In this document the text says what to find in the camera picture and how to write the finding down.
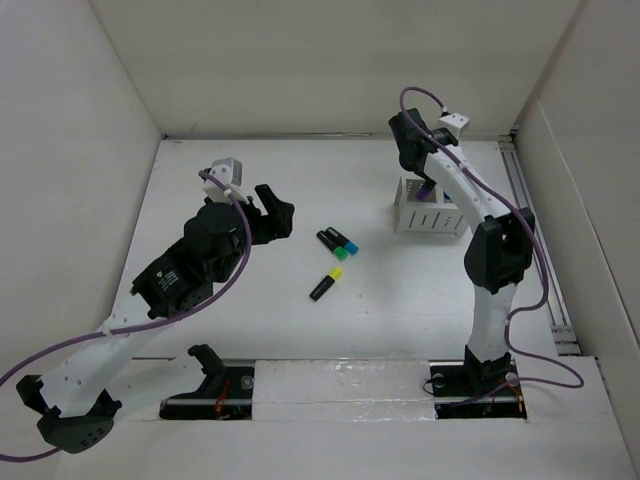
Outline yellow cap highlighter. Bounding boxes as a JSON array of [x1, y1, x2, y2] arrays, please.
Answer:
[[309, 267, 342, 302]]

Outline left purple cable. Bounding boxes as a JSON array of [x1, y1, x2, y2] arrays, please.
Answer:
[[0, 169, 252, 462]]

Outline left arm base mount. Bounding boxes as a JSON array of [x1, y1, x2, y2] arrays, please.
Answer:
[[159, 344, 256, 421]]

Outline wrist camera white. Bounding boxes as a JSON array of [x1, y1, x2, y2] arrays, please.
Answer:
[[438, 112, 470, 137], [203, 157, 249, 204]]

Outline green cap highlighter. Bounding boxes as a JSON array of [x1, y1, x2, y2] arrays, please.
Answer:
[[316, 231, 349, 261]]

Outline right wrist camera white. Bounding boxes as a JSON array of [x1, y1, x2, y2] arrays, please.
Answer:
[[438, 112, 470, 137]]

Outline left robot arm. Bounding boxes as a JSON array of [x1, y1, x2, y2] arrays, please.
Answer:
[[16, 184, 295, 454]]

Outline blue cap highlighter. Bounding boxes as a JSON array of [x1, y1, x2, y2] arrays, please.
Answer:
[[325, 227, 359, 255]]

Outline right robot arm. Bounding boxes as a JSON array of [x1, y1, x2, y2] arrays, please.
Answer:
[[388, 109, 535, 397]]

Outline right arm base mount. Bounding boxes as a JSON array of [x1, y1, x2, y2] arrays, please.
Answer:
[[422, 361, 527, 420]]

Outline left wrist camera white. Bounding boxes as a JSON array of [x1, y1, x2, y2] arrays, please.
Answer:
[[203, 157, 249, 204]]

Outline purple cap highlighter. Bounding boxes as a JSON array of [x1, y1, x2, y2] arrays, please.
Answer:
[[415, 183, 431, 202]]

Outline aluminium rail strip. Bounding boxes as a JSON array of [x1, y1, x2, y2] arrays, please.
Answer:
[[498, 136, 582, 357]]

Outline purple cable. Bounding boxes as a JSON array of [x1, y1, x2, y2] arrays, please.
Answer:
[[399, 86, 586, 409], [0, 169, 252, 462]]

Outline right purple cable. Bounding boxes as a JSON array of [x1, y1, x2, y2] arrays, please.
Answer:
[[399, 86, 586, 409]]

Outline white slotted organizer box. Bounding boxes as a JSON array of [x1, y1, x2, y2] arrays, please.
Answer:
[[394, 176, 468, 236]]

